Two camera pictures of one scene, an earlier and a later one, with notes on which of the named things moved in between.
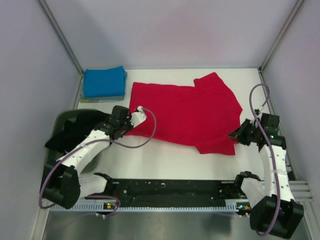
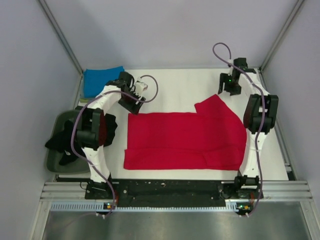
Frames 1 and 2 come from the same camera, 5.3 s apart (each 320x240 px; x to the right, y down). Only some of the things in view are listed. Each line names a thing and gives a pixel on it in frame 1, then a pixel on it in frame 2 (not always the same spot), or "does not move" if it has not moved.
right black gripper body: (248, 133) to (230, 86)
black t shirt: (75, 129) does not move
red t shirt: (202, 115) to (211, 138)
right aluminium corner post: (291, 15) does not move
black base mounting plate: (170, 192) does not move
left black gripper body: (125, 126) to (129, 102)
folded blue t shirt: (104, 82) does not move
